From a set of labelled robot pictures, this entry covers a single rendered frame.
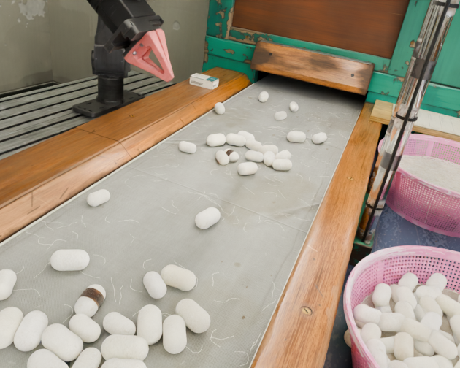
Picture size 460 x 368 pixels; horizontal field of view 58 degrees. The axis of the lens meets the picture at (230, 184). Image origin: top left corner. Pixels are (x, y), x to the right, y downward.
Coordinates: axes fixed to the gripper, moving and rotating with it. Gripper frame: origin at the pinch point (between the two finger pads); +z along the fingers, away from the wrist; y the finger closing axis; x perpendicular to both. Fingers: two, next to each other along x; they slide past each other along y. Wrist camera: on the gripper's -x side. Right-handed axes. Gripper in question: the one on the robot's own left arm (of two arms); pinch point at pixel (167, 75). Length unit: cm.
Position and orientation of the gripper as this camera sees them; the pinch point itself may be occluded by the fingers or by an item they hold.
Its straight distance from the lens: 72.2
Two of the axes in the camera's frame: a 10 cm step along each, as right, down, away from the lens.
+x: -6.9, 4.7, 5.4
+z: 6.2, 7.8, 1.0
